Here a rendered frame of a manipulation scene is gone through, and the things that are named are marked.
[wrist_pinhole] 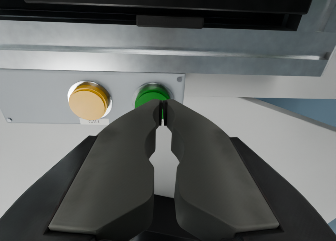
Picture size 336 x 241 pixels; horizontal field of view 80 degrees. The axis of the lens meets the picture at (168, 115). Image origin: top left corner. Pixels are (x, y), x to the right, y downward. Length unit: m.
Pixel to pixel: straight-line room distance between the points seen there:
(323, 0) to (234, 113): 0.21
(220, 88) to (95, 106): 0.21
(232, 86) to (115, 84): 0.20
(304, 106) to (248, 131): 1.27
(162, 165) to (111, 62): 0.28
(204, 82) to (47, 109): 0.22
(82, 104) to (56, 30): 0.07
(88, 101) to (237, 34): 0.16
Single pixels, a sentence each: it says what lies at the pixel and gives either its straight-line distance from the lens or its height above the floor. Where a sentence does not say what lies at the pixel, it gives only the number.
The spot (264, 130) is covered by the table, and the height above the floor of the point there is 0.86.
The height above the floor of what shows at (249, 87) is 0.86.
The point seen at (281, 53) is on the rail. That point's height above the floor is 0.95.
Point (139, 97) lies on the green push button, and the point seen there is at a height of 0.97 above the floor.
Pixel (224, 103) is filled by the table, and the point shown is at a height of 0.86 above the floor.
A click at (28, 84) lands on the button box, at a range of 0.26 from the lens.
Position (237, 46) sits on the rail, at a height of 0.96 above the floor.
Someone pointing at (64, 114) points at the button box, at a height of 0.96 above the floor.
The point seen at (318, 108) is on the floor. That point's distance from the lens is 1.74.
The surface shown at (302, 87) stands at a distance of 0.41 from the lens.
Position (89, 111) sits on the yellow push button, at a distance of 0.24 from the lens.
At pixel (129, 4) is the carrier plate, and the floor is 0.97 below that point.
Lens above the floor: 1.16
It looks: 57 degrees down
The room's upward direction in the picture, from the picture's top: 177 degrees clockwise
